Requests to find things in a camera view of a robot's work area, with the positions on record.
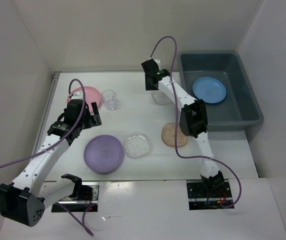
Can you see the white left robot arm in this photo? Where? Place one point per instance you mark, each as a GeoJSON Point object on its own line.
{"type": "Point", "coordinates": [25, 199]}

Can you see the pink round plate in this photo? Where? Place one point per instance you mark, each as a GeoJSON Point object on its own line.
{"type": "Point", "coordinates": [91, 95]}

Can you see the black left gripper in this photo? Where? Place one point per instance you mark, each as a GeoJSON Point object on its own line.
{"type": "Point", "coordinates": [96, 118]}

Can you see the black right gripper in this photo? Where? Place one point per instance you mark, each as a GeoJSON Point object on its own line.
{"type": "Point", "coordinates": [148, 86]}

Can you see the clear textured glass plate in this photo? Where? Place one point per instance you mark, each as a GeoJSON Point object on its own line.
{"type": "Point", "coordinates": [137, 146]}

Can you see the clear small glass dish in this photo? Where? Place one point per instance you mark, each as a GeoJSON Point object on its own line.
{"type": "Point", "coordinates": [160, 98]}

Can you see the purple round plate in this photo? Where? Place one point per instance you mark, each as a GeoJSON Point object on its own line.
{"type": "Point", "coordinates": [103, 154]}

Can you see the grey plastic bin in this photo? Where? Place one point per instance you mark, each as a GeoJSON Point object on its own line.
{"type": "Point", "coordinates": [240, 109]}

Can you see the blue round plate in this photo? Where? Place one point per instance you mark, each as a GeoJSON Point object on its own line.
{"type": "Point", "coordinates": [209, 89]}

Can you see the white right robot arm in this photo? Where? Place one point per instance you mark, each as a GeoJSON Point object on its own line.
{"type": "Point", "coordinates": [192, 121]}

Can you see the brown translucent square plate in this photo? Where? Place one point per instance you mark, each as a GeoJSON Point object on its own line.
{"type": "Point", "coordinates": [168, 136]}

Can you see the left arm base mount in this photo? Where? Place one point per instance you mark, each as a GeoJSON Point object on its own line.
{"type": "Point", "coordinates": [89, 195]}

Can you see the clear plastic cup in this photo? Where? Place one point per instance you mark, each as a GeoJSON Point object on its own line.
{"type": "Point", "coordinates": [108, 98]}

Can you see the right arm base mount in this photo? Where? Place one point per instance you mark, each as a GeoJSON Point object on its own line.
{"type": "Point", "coordinates": [198, 199]}

